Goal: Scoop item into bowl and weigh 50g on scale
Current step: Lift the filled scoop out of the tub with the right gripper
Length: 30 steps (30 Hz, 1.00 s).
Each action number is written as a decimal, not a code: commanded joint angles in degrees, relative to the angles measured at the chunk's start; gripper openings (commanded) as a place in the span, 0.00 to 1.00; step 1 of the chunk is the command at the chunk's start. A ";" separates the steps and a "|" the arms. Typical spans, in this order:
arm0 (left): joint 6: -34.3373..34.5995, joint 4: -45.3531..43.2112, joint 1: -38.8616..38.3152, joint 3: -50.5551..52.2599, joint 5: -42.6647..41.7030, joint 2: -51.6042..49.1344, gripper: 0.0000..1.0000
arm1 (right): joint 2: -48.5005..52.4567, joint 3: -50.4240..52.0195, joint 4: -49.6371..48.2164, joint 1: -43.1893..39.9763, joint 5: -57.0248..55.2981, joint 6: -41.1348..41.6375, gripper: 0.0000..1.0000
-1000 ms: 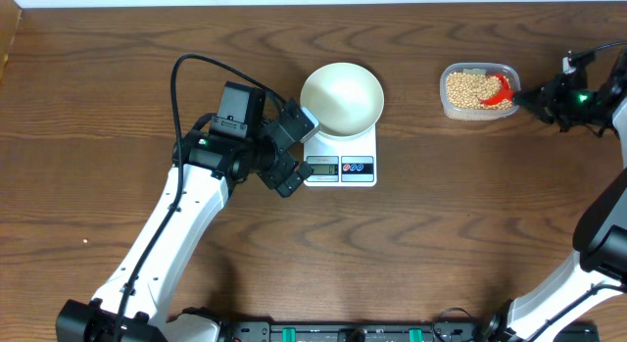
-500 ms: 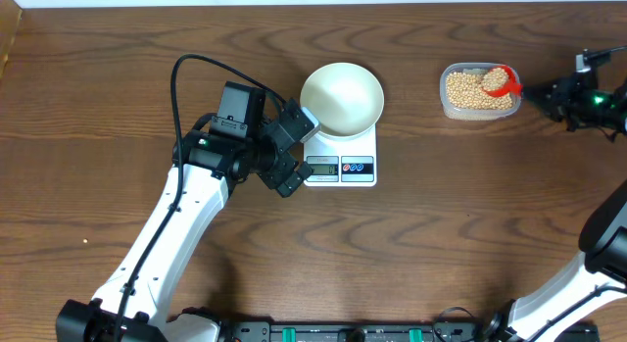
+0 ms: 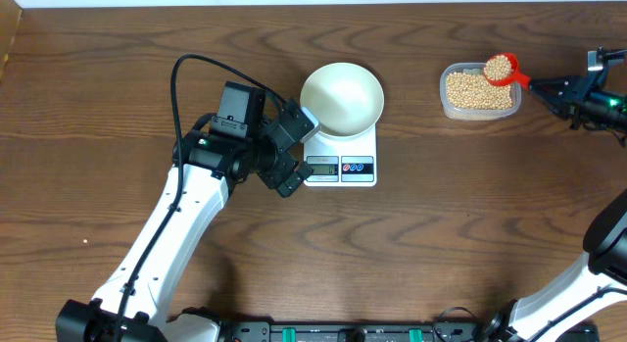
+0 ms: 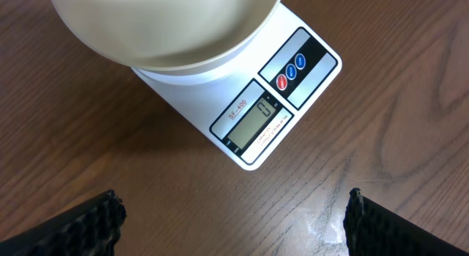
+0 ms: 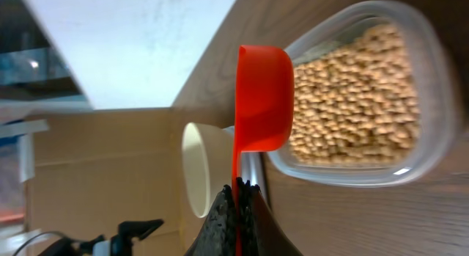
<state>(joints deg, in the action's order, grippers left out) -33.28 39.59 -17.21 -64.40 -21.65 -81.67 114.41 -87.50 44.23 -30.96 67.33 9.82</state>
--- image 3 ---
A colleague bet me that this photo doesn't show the white round bowl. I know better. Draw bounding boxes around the white round bowl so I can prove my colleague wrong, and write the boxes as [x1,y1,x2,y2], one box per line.
[300,63,385,137]

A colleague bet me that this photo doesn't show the soybeans in scoop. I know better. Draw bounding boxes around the soybeans in scoop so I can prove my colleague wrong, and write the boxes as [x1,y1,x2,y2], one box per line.
[483,54,513,81]

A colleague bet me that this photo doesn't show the white digital kitchen scale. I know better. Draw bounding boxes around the white digital kitchen scale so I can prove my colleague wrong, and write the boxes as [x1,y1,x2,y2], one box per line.
[304,125,377,187]

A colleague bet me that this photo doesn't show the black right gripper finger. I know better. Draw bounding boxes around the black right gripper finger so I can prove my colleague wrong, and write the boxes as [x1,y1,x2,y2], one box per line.
[529,75,578,92]
[529,86,570,120]

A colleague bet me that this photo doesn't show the yellow soybeans pile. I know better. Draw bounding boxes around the yellow soybeans pile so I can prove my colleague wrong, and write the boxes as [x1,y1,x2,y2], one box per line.
[446,73,513,110]

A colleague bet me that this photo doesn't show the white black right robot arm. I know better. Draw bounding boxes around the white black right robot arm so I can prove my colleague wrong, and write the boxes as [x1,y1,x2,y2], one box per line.
[475,73,626,341]

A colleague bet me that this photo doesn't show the clear plastic container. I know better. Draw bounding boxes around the clear plastic container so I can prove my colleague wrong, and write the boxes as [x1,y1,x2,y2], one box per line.
[440,63,522,121]

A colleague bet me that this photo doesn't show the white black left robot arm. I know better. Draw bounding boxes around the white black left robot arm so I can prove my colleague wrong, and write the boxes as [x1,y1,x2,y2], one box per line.
[55,82,320,341]

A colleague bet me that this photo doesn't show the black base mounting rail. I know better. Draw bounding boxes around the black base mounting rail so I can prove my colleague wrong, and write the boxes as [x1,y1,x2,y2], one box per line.
[215,319,601,342]

